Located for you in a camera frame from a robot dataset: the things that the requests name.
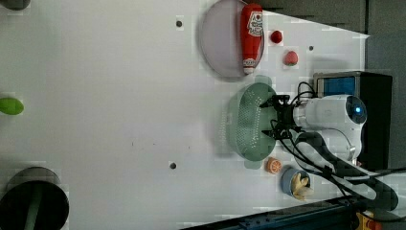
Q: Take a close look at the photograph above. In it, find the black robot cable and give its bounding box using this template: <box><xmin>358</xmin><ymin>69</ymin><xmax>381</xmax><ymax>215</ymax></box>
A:
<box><xmin>269</xmin><ymin>81</ymin><xmax>406</xmax><ymax>223</ymax></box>

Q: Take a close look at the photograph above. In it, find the orange slice toy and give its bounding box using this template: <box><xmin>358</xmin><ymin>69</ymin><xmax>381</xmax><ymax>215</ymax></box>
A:
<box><xmin>266</xmin><ymin>157</ymin><xmax>282</xmax><ymax>174</ymax></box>

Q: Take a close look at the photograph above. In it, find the blue bowl with banana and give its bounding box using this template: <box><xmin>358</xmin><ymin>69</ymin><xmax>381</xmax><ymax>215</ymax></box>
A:
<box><xmin>281</xmin><ymin>168</ymin><xmax>314</xmax><ymax>200</ymax></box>

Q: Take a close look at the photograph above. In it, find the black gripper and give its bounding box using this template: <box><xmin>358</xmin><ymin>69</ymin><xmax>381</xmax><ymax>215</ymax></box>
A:
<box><xmin>259</xmin><ymin>95</ymin><xmax>301</xmax><ymax>140</ymax></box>

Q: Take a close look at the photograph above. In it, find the pink strawberry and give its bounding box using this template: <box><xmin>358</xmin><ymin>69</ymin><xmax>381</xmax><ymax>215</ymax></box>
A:
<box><xmin>283</xmin><ymin>51</ymin><xmax>299</xmax><ymax>66</ymax></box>

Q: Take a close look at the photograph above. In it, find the grey round plate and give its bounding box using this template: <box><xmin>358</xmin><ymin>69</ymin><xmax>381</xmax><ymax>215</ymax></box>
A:
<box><xmin>198</xmin><ymin>0</ymin><xmax>264</xmax><ymax>78</ymax></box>

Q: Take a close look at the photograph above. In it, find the black toaster oven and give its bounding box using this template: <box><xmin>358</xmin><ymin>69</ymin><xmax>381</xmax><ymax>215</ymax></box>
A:
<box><xmin>313</xmin><ymin>71</ymin><xmax>393</xmax><ymax>172</ymax></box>

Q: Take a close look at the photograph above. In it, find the black cylinder post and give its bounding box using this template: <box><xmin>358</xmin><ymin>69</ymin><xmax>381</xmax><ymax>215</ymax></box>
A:
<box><xmin>0</xmin><ymin>0</ymin><xmax>31</xmax><ymax>11</ymax></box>
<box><xmin>0</xmin><ymin>167</ymin><xmax>70</xmax><ymax>230</ymax></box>

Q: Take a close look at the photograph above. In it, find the black cylinder post upper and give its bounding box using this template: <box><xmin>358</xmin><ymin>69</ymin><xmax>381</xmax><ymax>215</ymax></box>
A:
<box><xmin>0</xmin><ymin>0</ymin><xmax>31</xmax><ymax>11</ymax></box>

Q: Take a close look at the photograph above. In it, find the dark red strawberry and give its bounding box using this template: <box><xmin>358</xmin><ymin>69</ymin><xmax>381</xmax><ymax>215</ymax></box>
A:
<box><xmin>270</xmin><ymin>31</ymin><xmax>282</xmax><ymax>44</ymax></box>

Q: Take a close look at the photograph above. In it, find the black cylinder post lower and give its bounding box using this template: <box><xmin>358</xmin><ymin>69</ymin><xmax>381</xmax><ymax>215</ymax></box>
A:
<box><xmin>0</xmin><ymin>167</ymin><xmax>70</xmax><ymax>230</ymax></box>

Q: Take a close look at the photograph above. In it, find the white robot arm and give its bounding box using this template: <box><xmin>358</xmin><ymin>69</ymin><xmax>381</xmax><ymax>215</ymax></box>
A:
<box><xmin>261</xmin><ymin>95</ymin><xmax>405</xmax><ymax>214</ymax></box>

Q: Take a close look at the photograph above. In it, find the green oval object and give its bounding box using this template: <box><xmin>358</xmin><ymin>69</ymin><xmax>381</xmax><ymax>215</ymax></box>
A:
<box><xmin>0</xmin><ymin>98</ymin><xmax>24</xmax><ymax>115</ymax></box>

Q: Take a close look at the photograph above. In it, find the red ketchup bottle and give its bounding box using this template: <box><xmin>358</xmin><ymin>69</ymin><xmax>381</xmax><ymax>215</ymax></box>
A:
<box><xmin>240</xmin><ymin>3</ymin><xmax>263</xmax><ymax>75</ymax></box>

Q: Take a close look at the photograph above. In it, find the green plastic strainer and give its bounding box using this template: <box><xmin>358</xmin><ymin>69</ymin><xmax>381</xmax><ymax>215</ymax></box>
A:
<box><xmin>227</xmin><ymin>82</ymin><xmax>276</xmax><ymax>162</ymax></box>

